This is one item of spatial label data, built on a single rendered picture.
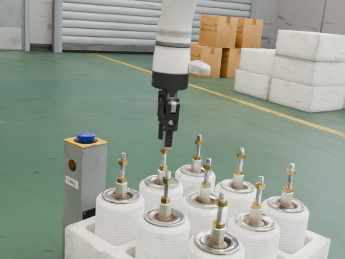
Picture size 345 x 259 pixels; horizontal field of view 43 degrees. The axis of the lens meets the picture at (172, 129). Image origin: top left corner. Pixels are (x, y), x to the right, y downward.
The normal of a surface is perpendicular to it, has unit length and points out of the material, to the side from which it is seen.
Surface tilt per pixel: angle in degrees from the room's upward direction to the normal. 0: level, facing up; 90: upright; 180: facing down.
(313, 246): 0
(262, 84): 90
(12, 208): 0
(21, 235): 0
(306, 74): 90
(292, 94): 90
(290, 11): 90
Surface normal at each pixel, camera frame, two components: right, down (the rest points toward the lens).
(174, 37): 0.08, 0.26
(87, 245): -0.67, 0.14
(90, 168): 0.74, 0.23
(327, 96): 0.57, 0.25
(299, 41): -0.84, 0.07
